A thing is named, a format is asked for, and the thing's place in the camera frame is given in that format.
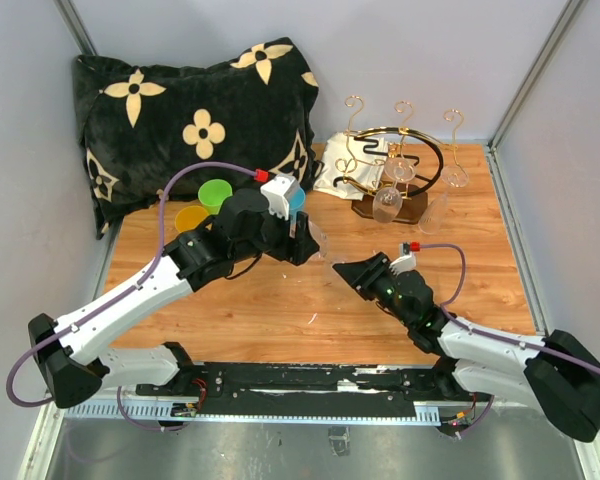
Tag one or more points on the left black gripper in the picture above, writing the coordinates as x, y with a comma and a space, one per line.
301, 248

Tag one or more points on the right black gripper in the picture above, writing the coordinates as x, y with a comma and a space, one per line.
363, 274

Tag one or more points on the brown tinted clear goblet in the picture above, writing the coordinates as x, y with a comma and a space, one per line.
327, 255

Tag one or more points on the short clear wine glass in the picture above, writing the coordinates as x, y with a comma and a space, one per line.
388, 200

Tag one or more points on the gold and black wine glass rack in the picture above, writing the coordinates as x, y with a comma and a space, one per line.
390, 141

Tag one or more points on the tall clear champagne flute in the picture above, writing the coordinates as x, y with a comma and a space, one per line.
453, 177

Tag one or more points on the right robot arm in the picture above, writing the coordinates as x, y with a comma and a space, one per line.
554, 374

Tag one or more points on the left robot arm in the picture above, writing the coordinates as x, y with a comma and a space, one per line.
73, 352

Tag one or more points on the blue plastic goblet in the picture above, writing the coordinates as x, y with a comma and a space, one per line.
297, 202

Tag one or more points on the folded cream cloth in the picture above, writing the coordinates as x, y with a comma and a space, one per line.
344, 156

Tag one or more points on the green plastic goblet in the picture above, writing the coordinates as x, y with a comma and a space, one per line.
213, 193

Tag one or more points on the yellow plastic goblet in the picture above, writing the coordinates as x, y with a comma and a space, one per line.
190, 217

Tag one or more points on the black floral plush pillow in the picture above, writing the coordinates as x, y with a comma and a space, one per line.
153, 132

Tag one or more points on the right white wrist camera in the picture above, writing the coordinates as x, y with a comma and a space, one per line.
406, 261

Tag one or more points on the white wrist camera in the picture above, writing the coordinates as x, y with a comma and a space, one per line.
279, 192
406, 261

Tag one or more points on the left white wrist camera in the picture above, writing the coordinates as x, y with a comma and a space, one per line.
279, 192

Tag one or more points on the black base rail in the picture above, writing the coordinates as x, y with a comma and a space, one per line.
330, 392

